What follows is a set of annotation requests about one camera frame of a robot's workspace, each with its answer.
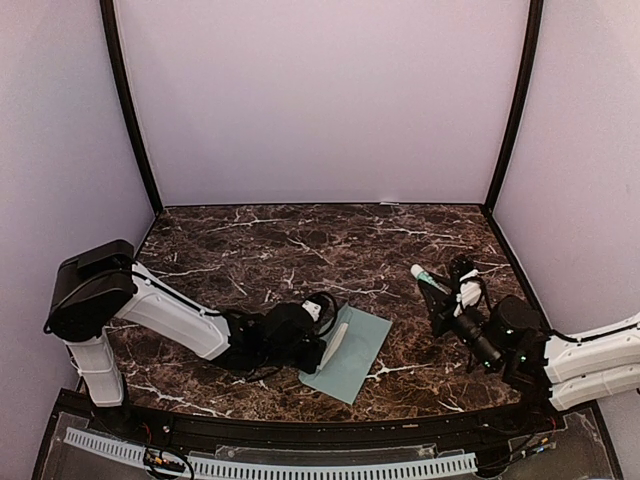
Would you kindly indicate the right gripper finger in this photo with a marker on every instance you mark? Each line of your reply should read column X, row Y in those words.
column 446, row 287
column 436, row 302

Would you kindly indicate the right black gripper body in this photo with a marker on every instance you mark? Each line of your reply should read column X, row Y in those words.
column 441, row 326

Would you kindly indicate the black front table rail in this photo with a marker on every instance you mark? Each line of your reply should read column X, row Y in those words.
column 482, row 429

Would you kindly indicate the beige ornate letter paper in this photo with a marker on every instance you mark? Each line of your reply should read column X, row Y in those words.
column 334, row 344

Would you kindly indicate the green white glue stick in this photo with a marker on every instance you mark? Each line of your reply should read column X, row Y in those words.
column 426, row 282

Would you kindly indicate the left black frame post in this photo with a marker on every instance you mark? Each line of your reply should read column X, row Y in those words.
column 126, row 102

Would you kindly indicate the grey slotted cable duct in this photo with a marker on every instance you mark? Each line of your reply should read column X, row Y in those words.
column 246, row 463

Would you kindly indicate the black frame post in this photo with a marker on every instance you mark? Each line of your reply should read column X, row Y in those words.
column 525, row 70
column 126, row 102

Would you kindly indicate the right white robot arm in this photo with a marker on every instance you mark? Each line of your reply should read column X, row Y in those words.
column 510, row 339

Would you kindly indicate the right black frame post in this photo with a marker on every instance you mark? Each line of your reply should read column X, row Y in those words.
column 525, row 70

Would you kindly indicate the teal green envelope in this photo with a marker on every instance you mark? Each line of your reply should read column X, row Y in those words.
column 344, row 375

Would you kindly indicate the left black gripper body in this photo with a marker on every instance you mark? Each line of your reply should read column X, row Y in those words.
column 308, row 364

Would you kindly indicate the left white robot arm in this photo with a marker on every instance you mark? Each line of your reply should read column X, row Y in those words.
column 106, row 283

